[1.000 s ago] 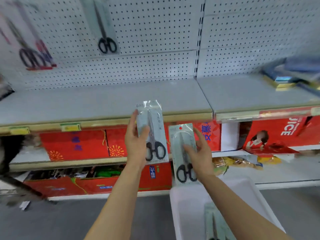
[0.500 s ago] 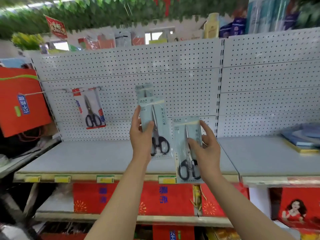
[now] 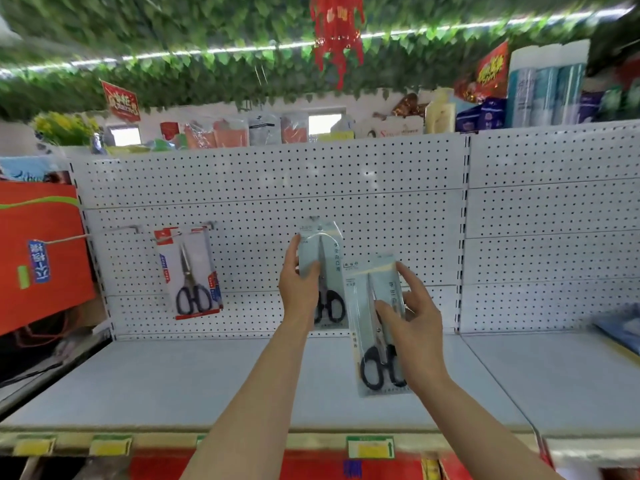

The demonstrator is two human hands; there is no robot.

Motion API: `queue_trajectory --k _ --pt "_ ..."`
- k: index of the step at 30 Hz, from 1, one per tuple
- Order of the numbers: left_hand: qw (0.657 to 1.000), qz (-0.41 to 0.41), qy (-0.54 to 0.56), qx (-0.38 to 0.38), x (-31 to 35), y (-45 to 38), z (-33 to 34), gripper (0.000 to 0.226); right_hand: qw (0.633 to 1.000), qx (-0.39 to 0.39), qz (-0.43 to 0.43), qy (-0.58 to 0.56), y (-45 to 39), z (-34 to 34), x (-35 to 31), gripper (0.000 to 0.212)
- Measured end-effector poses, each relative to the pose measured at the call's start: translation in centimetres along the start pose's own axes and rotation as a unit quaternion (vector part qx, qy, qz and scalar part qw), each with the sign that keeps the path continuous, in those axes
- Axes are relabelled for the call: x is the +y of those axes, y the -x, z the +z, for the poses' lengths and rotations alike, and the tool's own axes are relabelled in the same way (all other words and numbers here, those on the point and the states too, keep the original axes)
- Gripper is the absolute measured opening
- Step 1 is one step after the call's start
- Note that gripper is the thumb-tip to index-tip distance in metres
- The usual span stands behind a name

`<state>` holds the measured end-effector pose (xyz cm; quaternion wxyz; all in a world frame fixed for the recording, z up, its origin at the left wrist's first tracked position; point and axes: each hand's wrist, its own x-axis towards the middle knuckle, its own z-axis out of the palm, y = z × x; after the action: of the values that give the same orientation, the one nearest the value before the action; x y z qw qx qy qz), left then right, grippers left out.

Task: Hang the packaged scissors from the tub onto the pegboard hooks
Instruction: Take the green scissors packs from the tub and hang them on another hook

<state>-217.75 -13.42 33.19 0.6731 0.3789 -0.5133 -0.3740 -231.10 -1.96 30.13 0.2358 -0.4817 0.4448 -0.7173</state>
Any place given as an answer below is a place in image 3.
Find blue packages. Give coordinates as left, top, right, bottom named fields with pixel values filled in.
left=455, top=97, right=509, bottom=133

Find pack of teal white rolls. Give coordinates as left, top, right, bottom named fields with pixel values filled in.
left=505, top=39, right=591, bottom=128

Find green artificial leaf vines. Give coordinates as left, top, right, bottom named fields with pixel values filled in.
left=0, top=0, right=640, bottom=121

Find person's left forearm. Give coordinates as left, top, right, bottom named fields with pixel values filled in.
left=179, top=314, right=313, bottom=480

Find white light strip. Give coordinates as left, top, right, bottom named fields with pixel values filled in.
left=0, top=4, right=636, bottom=78

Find blue flat item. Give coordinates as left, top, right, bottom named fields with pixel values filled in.
left=592, top=304, right=640, bottom=355

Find orange packet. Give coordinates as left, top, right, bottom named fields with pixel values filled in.
left=213, top=117, right=250, bottom=148
left=279, top=113, right=310, bottom=144
left=182, top=122, right=216, bottom=149

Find pale green scissors packet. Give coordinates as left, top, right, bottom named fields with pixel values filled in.
left=297, top=218, right=349, bottom=329
left=343, top=253, right=416, bottom=398

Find white packet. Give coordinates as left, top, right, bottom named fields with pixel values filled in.
left=248, top=113, right=283, bottom=147

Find person's right hand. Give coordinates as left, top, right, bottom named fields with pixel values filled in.
left=375, top=261, right=451, bottom=391

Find yellow flowers white pot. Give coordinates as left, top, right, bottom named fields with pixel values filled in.
left=31, top=112, right=101, bottom=148

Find white red scissors pack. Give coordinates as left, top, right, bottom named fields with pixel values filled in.
left=152, top=225, right=225, bottom=321

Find pale yellow bottle pack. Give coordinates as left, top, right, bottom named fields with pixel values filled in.
left=425, top=87, right=457, bottom=135

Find person's left hand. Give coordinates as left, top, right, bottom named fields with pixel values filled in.
left=278, top=233, right=322, bottom=325

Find small red hanging sign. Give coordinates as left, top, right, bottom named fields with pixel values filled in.
left=99, top=79, right=142, bottom=123

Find person's right forearm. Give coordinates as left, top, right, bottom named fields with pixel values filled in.
left=415, top=374, right=566, bottom=480

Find red gold hanging sign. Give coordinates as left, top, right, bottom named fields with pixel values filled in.
left=475, top=40, right=511, bottom=99

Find red hanging knot ornament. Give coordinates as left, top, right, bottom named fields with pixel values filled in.
left=309, top=0, right=366, bottom=91

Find orange gift bag green stripe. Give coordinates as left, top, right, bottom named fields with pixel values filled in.
left=0, top=180, right=97, bottom=337

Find white metal pegboard shelf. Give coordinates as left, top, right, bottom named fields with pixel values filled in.
left=0, top=119, right=640, bottom=468

